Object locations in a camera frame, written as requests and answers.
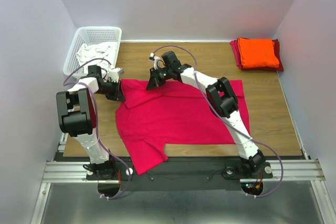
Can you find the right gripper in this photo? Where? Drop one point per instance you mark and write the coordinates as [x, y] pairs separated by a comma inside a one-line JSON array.
[[154, 81]]

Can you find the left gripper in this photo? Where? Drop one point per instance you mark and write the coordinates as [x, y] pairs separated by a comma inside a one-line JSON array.
[[117, 95]]

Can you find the pink red t-shirt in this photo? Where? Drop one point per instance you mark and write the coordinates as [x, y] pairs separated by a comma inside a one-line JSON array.
[[175, 113]]

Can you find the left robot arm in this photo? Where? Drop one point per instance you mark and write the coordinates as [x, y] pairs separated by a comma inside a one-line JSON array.
[[77, 116]]

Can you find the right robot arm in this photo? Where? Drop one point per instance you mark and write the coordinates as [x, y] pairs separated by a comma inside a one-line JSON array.
[[220, 97]]

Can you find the white crumpled t-shirt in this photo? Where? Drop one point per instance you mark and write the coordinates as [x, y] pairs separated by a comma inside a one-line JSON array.
[[103, 54]]

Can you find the white plastic basket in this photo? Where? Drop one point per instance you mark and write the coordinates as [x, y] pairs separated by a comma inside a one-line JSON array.
[[89, 35]]

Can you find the folded orange t-shirt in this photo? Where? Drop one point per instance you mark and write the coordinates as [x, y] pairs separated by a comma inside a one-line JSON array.
[[257, 53]]

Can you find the folded dark red t-shirt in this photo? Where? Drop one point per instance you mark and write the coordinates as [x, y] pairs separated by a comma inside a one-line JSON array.
[[234, 47]]

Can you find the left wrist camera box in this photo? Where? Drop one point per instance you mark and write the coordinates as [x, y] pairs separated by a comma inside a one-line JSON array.
[[114, 75]]

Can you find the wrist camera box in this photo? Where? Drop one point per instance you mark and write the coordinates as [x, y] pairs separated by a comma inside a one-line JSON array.
[[157, 61], [114, 75]]

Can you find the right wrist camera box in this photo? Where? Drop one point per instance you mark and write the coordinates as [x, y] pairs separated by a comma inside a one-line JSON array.
[[157, 61]]

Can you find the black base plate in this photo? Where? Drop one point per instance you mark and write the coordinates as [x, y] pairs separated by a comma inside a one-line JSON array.
[[178, 174]]

